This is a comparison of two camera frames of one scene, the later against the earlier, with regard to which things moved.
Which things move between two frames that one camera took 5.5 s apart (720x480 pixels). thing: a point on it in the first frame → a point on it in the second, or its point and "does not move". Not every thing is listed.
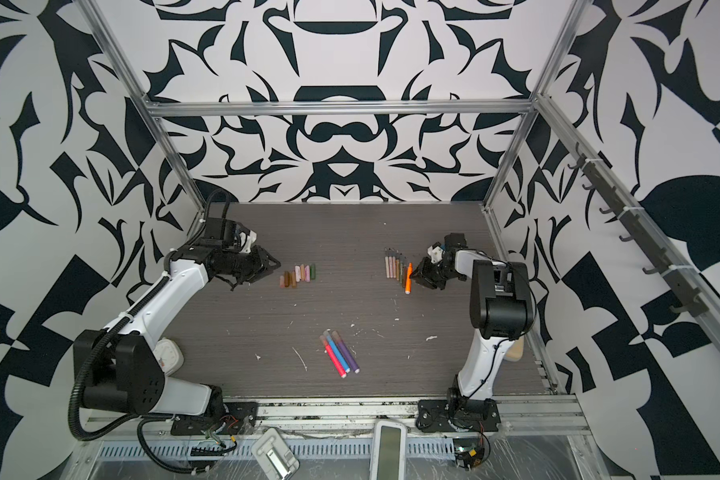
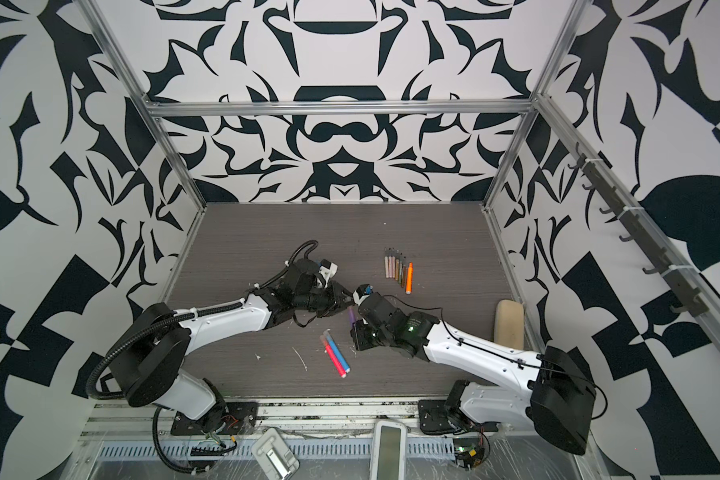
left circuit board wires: [212, 452] does not move
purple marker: [345, 351] → [352, 316]
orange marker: [408, 280] does not move
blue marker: [336, 350] does not move
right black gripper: [425, 274] → [359, 339]
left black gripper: [259, 269] → [338, 303]
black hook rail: [639, 232] does not move
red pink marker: [332, 355] does not move
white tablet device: [388, 451] does not move
